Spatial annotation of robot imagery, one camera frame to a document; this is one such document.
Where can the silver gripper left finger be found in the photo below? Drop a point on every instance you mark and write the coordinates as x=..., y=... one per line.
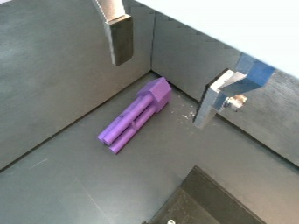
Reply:
x=119, y=29

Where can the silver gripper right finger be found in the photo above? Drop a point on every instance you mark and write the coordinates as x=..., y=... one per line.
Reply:
x=224, y=92

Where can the purple three prong object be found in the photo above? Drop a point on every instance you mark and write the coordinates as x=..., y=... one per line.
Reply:
x=151, y=99

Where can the dark curved fixture block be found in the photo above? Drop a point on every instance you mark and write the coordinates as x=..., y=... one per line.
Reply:
x=202, y=202

